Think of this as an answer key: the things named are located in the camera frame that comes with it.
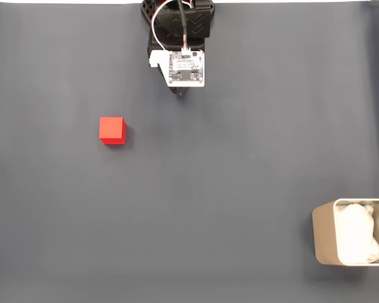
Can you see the white camera circuit board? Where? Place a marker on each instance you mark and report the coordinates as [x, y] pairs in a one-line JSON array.
[[186, 69]]

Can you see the blue-grey table mat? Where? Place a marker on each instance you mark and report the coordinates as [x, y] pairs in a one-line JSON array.
[[208, 189]]

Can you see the white crumpled cloth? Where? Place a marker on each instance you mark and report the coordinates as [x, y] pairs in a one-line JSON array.
[[357, 233]]

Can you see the beige plastic box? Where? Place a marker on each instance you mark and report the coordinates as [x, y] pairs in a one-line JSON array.
[[323, 233]]

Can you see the red cube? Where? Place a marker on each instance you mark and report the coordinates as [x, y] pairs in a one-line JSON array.
[[112, 129]]

